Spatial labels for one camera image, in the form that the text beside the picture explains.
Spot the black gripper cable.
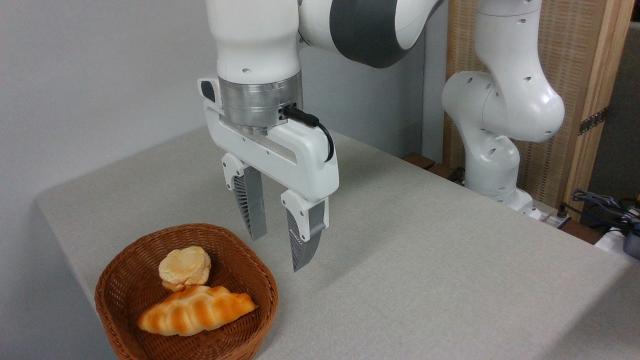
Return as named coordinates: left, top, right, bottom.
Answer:
left=283, top=105, right=335, bottom=164

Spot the metal screen hinge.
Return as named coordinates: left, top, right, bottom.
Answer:
left=578, top=106, right=610, bottom=136

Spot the brown wicker basket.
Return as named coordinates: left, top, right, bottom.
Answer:
left=94, top=223, right=279, bottom=360

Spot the bamboo and wood folding screen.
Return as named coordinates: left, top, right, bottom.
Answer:
left=446, top=0, right=636, bottom=224

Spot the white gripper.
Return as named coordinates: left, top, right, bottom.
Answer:
left=197, top=76, right=340, bottom=273

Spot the round pale bread bun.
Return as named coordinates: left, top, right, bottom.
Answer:
left=158, top=245, right=212, bottom=293

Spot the bundle of dark cables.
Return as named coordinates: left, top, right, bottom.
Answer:
left=559, top=188, right=640, bottom=232

